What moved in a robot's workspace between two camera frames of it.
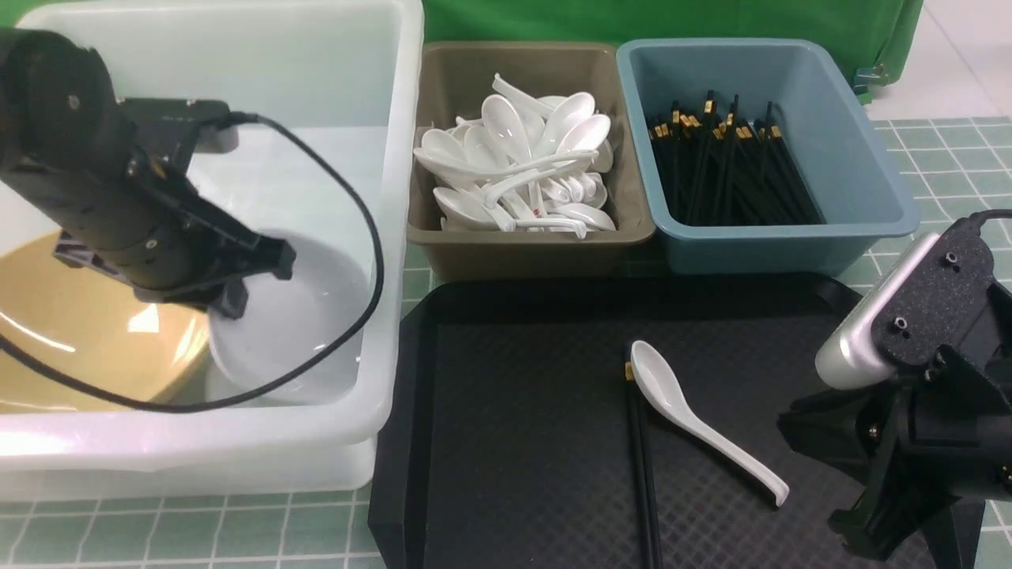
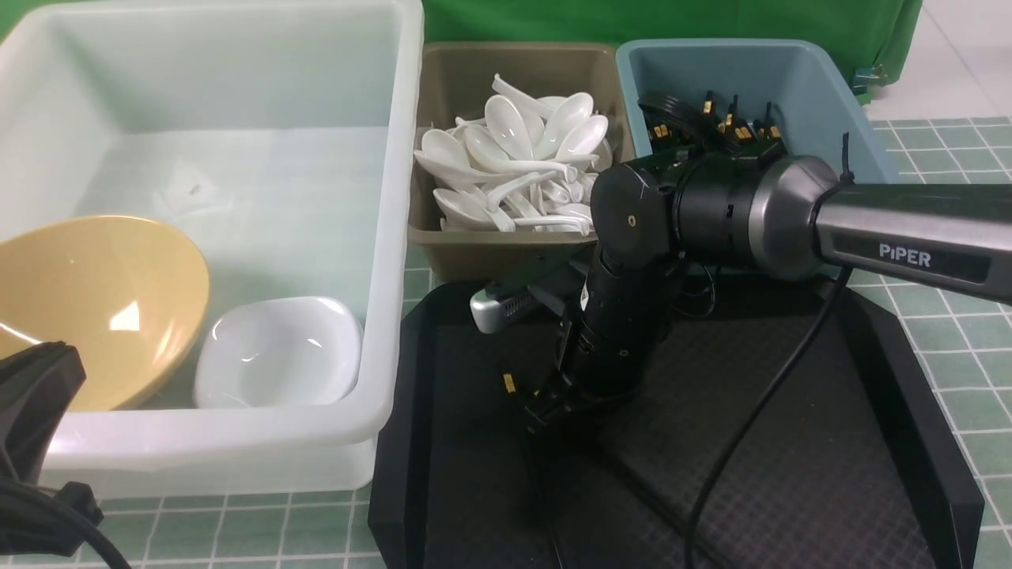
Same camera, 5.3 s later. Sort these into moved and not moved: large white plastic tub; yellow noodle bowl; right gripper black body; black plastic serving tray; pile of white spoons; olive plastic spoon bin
Moved: right gripper black body
Not moved: large white plastic tub; yellow noodle bowl; olive plastic spoon bin; black plastic serving tray; pile of white spoons
